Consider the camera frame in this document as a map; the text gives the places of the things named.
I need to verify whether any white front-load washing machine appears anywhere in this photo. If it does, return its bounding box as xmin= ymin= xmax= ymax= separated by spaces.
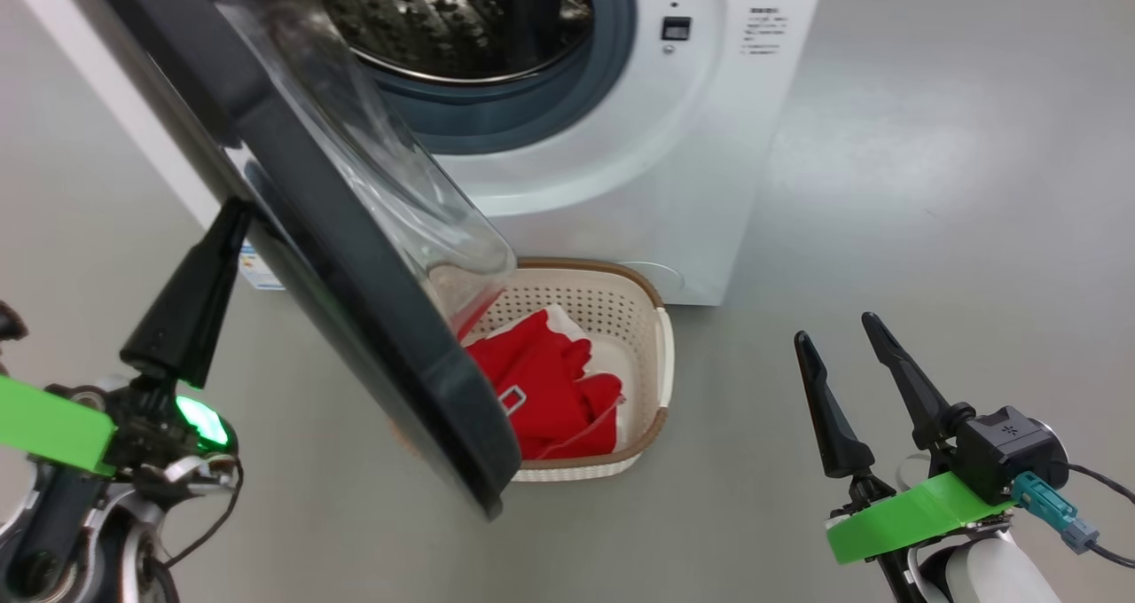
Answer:
xmin=0 ymin=0 xmax=830 ymax=307

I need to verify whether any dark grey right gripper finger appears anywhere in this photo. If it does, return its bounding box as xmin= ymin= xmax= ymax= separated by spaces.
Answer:
xmin=862 ymin=312 xmax=975 ymax=450
xmin=795 ymin=331 xmax=874 ymax=480

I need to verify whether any blue energy label sticker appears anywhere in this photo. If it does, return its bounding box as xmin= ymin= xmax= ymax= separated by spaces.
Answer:
xmin=238 ymin=241 xmax=285 ymax=291

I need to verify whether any washing machine glass door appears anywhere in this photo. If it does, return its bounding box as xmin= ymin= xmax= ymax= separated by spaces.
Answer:
xmin=53 ymin=0 xmax=522 ymax=522

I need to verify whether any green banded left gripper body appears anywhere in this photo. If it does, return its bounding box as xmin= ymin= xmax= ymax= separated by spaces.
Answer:
xmin=0 ymin=374 xmax=118 ymax=475

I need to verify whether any cream perforated laundry basket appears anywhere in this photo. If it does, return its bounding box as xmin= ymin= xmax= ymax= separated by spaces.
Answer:
xmin=426 ymin=257 xmax=675 ymax=482

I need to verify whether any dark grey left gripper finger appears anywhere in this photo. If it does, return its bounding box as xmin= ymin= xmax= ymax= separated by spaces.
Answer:
xmin=120 ymin=197 xmax=254 ymax=389

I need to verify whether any red and white garment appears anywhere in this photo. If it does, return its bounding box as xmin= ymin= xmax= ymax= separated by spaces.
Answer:
xmin=461 ymin=306 xmax=626 ymax=460

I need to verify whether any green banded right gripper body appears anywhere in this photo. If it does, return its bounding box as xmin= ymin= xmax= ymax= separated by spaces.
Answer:
xmin=827 ymin=472 xmax=1016 ymax=566

